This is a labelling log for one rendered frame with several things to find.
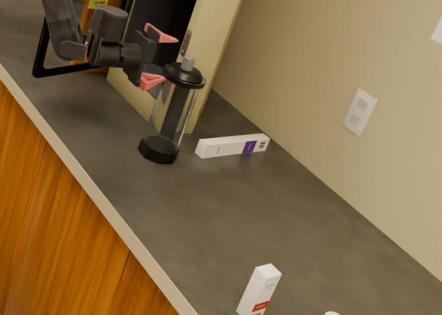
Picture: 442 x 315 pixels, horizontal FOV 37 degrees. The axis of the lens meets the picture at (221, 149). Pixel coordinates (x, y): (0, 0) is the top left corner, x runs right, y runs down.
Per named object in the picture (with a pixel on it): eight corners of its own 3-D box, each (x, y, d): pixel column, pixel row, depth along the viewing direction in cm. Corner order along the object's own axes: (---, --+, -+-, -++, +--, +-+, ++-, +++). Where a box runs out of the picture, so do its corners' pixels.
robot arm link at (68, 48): (61, 41, 144) (56, 54, 136) (73, -9, 139) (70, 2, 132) (114, 56, 147) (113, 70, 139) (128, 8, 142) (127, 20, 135)
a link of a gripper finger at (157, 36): (187, 37, 148) (153, 33, 142) (178, 66, 151) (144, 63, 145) (171, 25, 152) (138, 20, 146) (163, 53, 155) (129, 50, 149)
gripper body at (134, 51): (155, 41, 144) (126, 38, 139) (142, 83, 148) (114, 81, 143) (141, 29, 148) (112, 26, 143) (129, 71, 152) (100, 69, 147)
